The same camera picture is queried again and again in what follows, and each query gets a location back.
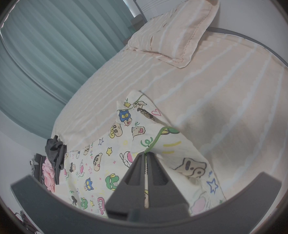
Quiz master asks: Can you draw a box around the white printed pyjama top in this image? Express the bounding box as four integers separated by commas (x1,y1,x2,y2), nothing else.
54,90,227,219

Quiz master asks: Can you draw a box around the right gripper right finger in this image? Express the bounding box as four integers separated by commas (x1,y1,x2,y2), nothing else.
146,152,191,216

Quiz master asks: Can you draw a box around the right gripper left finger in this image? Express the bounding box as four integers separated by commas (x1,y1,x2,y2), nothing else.
106,153,146,219

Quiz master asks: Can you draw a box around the grey white bedside table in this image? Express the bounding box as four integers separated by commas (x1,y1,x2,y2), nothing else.
130,15,147,32

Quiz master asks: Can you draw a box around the pink garment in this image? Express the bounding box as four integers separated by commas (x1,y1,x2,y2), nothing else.
42,162,58,192

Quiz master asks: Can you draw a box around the pale pink striped pillow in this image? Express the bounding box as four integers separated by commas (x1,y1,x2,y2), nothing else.
127,0,220,69

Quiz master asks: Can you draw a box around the blue-green curtain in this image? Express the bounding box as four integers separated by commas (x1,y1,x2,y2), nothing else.
0,0,136,139

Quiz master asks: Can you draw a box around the black garment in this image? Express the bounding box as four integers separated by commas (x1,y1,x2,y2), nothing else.
45,135,67,185

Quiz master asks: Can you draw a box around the bed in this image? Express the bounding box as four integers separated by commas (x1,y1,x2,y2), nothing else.
52,0,288,204

